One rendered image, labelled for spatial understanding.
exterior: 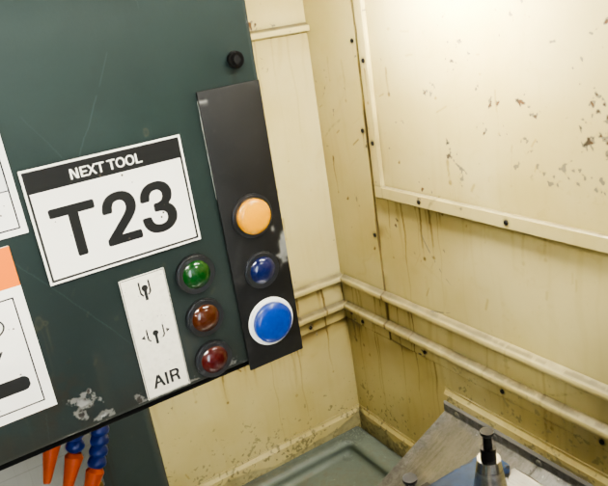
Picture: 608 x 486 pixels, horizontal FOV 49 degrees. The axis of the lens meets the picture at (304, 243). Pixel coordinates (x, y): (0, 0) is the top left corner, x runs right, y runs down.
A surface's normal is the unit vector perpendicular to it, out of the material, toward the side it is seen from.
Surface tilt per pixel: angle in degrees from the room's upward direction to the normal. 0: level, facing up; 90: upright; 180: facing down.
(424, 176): 90
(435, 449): 24
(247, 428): 90
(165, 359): 90
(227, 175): 90
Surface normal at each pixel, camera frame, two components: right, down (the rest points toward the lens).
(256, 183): 0.52, 0.21
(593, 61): -0.84, 0.29
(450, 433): -0.48, -0.73
